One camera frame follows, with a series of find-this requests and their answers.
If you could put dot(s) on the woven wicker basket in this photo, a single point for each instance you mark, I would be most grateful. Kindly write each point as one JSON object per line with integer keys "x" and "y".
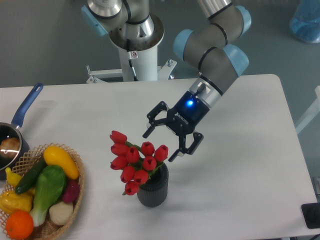
{"x": 48, "y": 230}

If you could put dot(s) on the small yellow banana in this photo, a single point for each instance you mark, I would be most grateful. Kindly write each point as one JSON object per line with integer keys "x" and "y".
{"x": 14, "y": 178}

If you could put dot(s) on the yellow squash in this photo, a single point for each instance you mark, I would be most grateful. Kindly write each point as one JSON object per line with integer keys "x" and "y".
{"x": 55, "y": 155}

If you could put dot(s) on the yellow bell pepper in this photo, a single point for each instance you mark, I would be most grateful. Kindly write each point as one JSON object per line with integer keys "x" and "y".
{"x": 11, "y": 202}

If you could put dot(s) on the blue handled saucepan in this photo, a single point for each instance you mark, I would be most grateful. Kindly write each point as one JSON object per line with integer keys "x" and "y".
{"x": 12, "y": 130}

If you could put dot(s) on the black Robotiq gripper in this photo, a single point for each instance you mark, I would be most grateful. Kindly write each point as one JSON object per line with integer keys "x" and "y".
{"x": 186, "y": 116}

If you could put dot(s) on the green bok choy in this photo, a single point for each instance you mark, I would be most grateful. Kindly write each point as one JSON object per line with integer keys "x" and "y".
{"x": 49, "y": 187}

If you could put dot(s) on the white metal frame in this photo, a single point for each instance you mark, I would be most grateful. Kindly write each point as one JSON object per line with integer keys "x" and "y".
{"x": 310, "y": 113}

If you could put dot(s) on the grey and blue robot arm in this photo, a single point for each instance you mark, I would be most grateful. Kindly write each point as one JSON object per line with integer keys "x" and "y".
{"x": 218, "y": 62}

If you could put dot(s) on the dark green cucumber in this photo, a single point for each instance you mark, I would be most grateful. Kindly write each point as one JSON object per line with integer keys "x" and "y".
{"x": 30, "y": 177}

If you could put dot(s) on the dark grey ribbed vase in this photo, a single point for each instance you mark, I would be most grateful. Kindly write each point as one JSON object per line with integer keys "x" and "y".
{"x": 154, "y": 192}

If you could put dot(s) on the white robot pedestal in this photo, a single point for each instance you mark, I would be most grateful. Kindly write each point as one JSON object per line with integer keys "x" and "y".
{"x": 137, "y": 46}

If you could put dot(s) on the orange fruit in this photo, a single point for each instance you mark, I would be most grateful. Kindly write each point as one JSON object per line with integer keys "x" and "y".
{"x": 19, "y": 225}

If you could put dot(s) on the black device at table edge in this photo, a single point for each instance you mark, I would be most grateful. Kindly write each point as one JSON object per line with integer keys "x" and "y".
{"x": 311, "y": 214}

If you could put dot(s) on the blue transparent bag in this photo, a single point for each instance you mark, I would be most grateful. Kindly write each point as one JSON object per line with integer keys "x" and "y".
{"x": 305, "y": 23}

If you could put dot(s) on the purple red onion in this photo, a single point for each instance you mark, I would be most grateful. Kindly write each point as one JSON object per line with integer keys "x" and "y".
{"x": 71, "y": 192}

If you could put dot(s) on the white garlic bulb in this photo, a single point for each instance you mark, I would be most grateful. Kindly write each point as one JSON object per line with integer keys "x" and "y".
{"x": 60, "y": 212}

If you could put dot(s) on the brown bread roll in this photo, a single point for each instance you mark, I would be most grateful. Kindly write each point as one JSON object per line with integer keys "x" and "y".
{"x": 9, "y": 148}

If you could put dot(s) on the red tulip bouquet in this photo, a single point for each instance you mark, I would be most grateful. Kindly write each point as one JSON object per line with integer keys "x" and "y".
{"x": 138, "y": 164}

